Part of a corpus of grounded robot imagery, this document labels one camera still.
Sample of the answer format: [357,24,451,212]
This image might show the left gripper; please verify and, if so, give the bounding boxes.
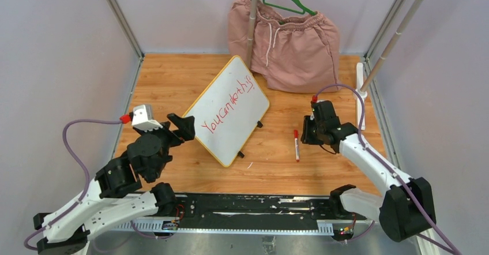
[138,112,196,178]

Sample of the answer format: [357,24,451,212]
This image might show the white marker pen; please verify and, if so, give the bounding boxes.
[294,129,300,162]

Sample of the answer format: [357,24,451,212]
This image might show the yellow framed whiteboard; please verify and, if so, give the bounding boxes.
[184,55,270,167]

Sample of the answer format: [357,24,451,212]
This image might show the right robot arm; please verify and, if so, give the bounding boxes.
[300,100,436,242]

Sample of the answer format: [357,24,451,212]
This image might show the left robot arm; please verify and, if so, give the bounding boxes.
[33,108,195,254]

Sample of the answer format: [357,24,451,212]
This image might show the pink shorts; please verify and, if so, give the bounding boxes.
[251,2,340,93]

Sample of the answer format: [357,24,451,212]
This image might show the green clothes hanger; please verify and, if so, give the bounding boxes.
[259,0,317,16]

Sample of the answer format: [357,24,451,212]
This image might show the clothes rack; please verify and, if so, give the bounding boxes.
[245,0,424,130]

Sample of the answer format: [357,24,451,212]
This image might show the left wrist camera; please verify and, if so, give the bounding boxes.
[131,104,163,132]

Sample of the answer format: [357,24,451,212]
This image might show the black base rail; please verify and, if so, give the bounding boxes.
[153,193,367,234]

